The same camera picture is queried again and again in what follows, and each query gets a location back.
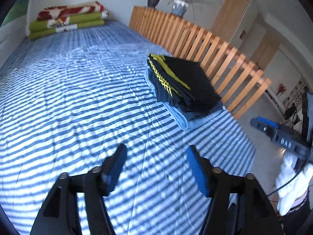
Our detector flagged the folded dark navy garment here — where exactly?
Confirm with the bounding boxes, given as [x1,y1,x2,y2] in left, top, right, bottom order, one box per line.
[148,72,224,121]

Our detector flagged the person's right hand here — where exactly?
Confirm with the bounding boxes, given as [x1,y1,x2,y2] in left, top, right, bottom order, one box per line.
[275,153,313,216]

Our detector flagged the folded red white blanket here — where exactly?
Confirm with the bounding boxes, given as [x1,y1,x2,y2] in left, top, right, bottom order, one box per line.
[37,1,105,21]

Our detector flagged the person's right forearm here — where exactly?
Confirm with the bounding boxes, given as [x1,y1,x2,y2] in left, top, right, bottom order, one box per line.
[281,187,313,235]

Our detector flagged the folded green blanket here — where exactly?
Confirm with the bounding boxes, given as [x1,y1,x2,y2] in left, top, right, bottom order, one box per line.
[26,11,109,41]

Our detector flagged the folded light blue garment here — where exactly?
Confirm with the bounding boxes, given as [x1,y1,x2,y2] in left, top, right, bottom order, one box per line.
[145,69,227,131]

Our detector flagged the blue white striped bedspread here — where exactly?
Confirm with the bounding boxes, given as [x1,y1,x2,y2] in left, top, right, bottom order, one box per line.
[0,21,257,235]

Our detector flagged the wooden slatted bed rail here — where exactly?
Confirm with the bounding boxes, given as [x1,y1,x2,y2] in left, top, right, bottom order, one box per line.
[129,5,272,120]

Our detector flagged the white wall shelf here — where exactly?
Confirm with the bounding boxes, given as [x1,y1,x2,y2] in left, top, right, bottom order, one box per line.
[281,77,310,108]

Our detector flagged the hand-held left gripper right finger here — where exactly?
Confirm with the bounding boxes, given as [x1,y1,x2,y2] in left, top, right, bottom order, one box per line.
[186,144,285,235]

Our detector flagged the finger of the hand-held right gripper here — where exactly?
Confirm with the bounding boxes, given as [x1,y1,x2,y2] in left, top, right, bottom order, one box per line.
[250,117,282,139]

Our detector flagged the black shorts with yellow print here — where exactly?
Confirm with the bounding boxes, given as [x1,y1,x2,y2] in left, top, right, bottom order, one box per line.
[147,53,222,103]

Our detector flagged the wooden wardrobe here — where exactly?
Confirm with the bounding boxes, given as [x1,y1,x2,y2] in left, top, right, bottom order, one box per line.
[210,0,253,48]

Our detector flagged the black cable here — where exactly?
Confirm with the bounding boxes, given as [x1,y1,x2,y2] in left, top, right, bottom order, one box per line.
[266,160,311,197]

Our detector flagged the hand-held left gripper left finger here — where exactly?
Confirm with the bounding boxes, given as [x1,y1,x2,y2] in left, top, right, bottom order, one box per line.
[29,144,128,235]

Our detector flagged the potted plant in grey pot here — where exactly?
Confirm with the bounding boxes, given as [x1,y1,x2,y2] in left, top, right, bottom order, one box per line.
[167,0,212,21]

